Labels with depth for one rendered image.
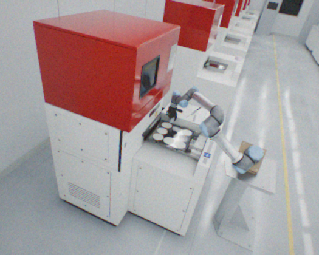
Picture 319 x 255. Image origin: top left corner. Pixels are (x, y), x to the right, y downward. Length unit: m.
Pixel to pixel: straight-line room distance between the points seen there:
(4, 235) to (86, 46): 1.92
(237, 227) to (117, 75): 2.08
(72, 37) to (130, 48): 0.39
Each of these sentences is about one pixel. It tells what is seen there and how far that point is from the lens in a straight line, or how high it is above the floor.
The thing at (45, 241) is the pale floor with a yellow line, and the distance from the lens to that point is 2.59.
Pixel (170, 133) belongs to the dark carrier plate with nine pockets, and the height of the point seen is 0.90.
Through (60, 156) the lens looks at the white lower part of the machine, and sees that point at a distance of 2.25.
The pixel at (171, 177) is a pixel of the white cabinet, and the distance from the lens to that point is 1.99.
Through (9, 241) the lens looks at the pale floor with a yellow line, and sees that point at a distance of 2.68.
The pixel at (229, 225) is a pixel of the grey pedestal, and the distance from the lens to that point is 2.83.
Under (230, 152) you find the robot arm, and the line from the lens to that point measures 1.93.
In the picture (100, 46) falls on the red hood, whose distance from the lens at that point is 1.47.
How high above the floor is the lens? 2.20
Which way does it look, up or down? 34 degrees down
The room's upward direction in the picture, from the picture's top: 9 degrees clockwise
